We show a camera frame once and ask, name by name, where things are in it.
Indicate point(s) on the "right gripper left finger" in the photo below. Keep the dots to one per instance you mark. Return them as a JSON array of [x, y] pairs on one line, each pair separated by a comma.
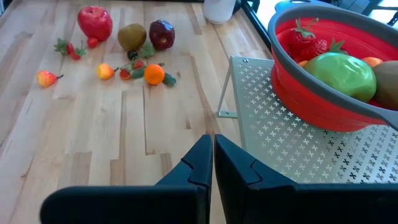
[[140, 205]]

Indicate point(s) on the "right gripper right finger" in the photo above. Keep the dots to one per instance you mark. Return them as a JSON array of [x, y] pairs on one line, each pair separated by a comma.
[[295, 205]]

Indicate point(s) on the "green perforated metal shelf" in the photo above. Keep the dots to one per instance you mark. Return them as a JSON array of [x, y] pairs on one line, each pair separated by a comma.
[[280, 140]]

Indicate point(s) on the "red colander with grey rim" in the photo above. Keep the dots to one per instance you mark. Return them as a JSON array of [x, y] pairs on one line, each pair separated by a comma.
[[311, 105]]

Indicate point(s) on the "green toy apple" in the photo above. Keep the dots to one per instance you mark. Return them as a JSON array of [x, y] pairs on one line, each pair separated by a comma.
[[342, 77]]

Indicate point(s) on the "orange toy mandarin with leaves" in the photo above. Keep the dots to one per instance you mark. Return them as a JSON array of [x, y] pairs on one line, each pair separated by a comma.
[[154, 74]]

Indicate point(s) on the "black toy grape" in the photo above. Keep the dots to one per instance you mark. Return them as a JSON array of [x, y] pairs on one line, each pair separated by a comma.
[[132, 54]]

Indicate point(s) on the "small red toy cherry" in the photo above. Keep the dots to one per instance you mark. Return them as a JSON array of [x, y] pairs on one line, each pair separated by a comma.
[[92, 42]]

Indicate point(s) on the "dark red toy apple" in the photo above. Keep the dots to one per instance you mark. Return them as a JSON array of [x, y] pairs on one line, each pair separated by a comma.
[[161, 35]]

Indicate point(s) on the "large red toy apple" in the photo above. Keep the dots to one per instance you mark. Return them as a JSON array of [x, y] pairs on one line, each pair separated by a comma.
[[94, 23]]

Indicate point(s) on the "green plant in white pot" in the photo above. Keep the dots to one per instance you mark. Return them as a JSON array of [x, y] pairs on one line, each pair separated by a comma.
[[219, 11]]

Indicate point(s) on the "black metal table frame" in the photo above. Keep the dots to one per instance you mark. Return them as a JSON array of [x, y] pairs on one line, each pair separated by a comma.
[[255, 21]]

